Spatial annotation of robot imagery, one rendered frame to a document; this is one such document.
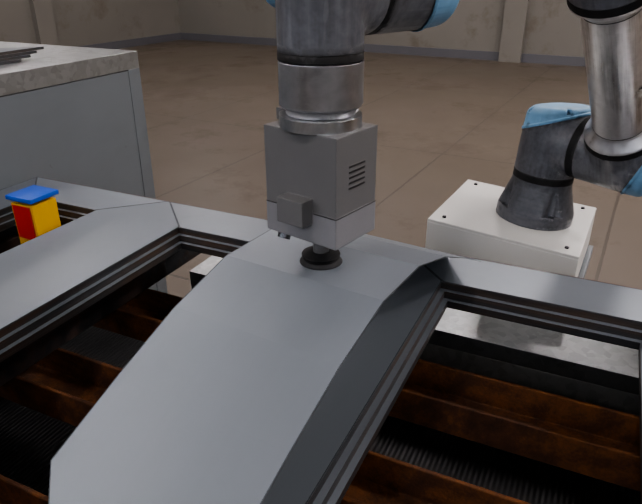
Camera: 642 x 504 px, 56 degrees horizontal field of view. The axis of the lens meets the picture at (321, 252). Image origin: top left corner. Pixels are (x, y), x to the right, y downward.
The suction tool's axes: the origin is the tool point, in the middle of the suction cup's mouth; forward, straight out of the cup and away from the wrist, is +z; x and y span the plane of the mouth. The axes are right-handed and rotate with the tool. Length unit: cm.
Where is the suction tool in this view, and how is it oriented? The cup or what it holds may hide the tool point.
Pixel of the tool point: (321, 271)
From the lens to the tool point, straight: 61.0
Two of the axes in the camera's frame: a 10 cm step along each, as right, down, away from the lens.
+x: 6.2, -3.4, 7.1
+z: 0.0, 9.0, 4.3
